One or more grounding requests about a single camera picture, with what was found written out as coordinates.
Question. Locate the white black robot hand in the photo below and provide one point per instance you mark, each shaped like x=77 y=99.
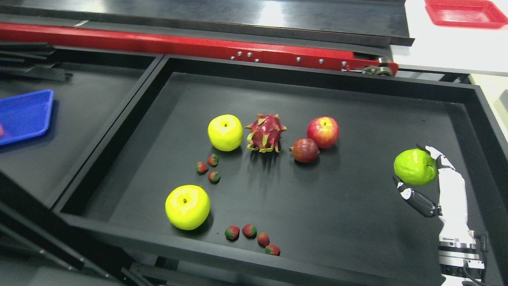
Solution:
x=452 y=208

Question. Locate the green apple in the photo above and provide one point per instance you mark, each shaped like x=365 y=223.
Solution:
x=415 y=167

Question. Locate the white robot forearm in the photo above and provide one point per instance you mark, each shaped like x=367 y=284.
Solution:
x=460 y=262

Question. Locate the red apple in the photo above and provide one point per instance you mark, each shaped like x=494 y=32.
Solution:
x=324 y=130

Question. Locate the yellow apple rear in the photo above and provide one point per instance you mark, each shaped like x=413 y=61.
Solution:
x=225 y=132

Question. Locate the yellow apple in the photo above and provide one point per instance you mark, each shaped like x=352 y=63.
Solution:
x=187 y=207
x=225 y=132

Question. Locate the yellow apple front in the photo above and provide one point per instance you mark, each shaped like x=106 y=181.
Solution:
x=187 y=207

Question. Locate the dark red pomegranate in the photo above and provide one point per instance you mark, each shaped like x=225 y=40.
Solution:
x=304 y=150

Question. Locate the strawberry row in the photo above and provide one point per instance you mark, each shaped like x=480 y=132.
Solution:
x=232 y=233
x=263 y=239
x=272 y=249
x=249 y=231

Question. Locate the red metal beam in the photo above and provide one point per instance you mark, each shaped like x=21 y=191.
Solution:
x=307 y=57

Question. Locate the pink dragon fruit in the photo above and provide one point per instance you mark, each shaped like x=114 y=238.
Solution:
x=265 y=133

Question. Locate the red plastic tray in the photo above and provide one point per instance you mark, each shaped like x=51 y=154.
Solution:
x=465 y=13

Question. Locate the strawberry upper cluster right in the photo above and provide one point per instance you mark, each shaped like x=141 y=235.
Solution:
x=213 y=160

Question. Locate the strawberry upper cluster left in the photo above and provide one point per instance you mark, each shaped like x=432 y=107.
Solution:
x=201 y=167

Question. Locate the blue plastic tray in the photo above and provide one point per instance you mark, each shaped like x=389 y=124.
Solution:
x=25 y=116

